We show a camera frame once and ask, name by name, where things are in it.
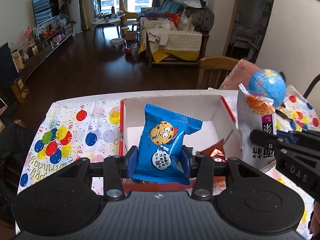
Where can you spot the coffee table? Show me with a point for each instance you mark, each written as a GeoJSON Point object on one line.
{"type": "Point", "coordinates": [107, 22]}

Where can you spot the wooden chair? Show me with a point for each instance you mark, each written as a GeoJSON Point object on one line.
{"type": "Point", "coordinates": [215, 70]}

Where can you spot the yellow chair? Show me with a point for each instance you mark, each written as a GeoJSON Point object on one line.
{"type": "Point", "coordinates": [128, 12]}

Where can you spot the potted plant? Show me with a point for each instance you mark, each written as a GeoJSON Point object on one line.
{"type": "Point", "coordinates": [66, 2]}

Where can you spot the balloon print tablecloth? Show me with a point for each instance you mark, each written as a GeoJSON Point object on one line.
{"type": "Point", "coordinates": [82, 120]}

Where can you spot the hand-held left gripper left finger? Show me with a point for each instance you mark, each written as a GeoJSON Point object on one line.
{"type": "Point", "coordinates": [132, 160]}

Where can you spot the TV cabinet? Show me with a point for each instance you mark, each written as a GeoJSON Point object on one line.
{"type": "Point", "coordinates": [42, 52]}

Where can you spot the television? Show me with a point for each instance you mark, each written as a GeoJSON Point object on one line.
{"type": "Point", "coordinates": [46, 8]}

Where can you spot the round stool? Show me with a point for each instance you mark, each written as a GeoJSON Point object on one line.
{"type": "Point", "coordinates": [117, 42]}

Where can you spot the brown paper bag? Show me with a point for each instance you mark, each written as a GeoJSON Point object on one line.
{"type": "Point", "coordinates": [20, 90]}

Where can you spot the grey desk lamp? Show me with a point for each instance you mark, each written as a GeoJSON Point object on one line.
{"type": "Point", "coordinates": [311, 86]}

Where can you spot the chair with dark jacket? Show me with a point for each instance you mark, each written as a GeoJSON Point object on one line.
{"type": "Point", "coordinates": [11, 155]}

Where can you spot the sofa with cream cover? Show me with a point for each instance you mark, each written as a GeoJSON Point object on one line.
{"type": "Point", "coordinates": [180, 40]}

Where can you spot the teal armchair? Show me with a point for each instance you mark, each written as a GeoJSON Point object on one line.
{"type": "Point", "coordinates": [172, 6]}

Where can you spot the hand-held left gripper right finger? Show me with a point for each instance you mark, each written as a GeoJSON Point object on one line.
{"type": "Point", "coordinates": [186, 162]}

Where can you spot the white tower air conditioner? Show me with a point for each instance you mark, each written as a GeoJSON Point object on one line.
{"type": "Point", "coordinates": [75, 5]}

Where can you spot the white snack packet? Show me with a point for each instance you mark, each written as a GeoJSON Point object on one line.
{"type": "Point", "coordinates": [250, 120]}

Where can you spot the brown cookie packet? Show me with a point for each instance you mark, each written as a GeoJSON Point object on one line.
{"type": "Point", "coordinates": [212, 151]}

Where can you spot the blue cookie packet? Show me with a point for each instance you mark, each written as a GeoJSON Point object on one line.
{"type": "Point", "coordinates": [162, 135]}

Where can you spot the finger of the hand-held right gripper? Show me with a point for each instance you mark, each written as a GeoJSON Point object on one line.
{"type": "Point", "coordinates": [265, 140]}
{"type": "Point", "coordinates": [305, 137]}

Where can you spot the blue globe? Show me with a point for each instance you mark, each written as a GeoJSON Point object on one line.
{"type": "Point", "coordinates": [267, 87]}

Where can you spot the pink cloth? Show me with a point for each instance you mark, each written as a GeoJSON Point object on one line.
{"type": "Point", "coordinates": [242, 72]}

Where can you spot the pile of clothes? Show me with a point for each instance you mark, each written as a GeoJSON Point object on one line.
{"type": "Point", "coordinates": [198, 12]}

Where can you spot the red cardboard box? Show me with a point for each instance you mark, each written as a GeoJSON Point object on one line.
{"type": "Point", "coordinates": [212, 110]}

